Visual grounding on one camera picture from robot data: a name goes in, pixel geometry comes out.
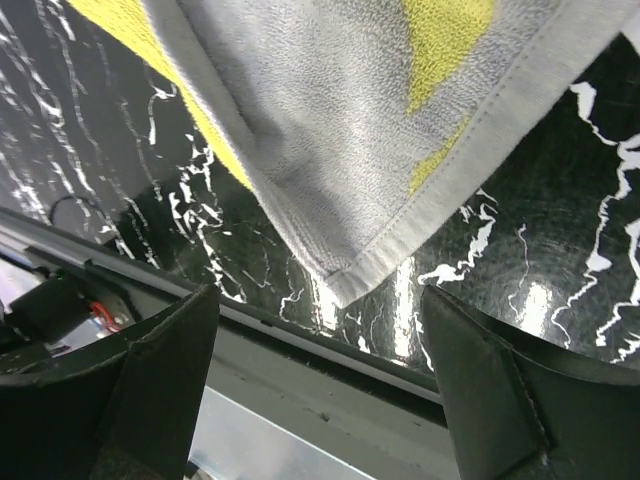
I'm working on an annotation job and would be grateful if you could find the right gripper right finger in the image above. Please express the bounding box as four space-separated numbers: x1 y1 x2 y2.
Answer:
421 286 639 479

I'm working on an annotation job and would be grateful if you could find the yellow and grey towel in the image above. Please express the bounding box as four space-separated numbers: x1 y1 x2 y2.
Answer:
74 1 639 307

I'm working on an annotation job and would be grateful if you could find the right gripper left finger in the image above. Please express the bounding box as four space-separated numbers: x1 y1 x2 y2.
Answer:
1 285 220 479

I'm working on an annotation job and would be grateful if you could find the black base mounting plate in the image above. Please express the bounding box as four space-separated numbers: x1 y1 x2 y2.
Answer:
1 210 458 479

